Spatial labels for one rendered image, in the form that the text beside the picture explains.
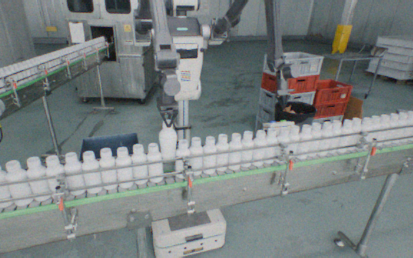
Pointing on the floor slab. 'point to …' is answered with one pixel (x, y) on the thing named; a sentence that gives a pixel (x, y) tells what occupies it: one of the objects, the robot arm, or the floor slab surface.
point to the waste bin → (295, 113)
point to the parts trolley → (354, 67)
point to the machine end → (121, 74)
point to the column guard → (340, 39)
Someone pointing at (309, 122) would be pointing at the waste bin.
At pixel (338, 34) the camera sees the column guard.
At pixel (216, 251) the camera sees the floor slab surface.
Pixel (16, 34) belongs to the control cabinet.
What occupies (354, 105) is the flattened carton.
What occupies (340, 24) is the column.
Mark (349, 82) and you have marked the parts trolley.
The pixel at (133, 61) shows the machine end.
